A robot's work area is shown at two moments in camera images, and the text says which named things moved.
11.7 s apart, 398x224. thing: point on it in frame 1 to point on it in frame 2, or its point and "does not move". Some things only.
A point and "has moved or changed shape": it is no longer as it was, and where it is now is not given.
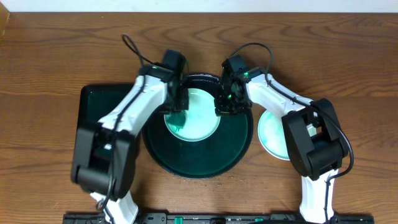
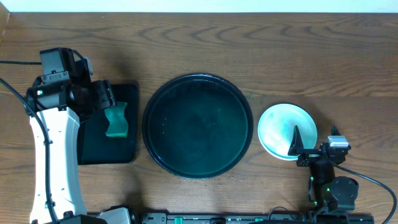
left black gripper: (179, 103) to (106, 94)
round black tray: (211, 157) does not move
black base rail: (219, 218) does not move
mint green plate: (201, 121) to (277, 125)
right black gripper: (222, 110) to (296, 149)
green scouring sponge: (176, 119) has moved or changed shape
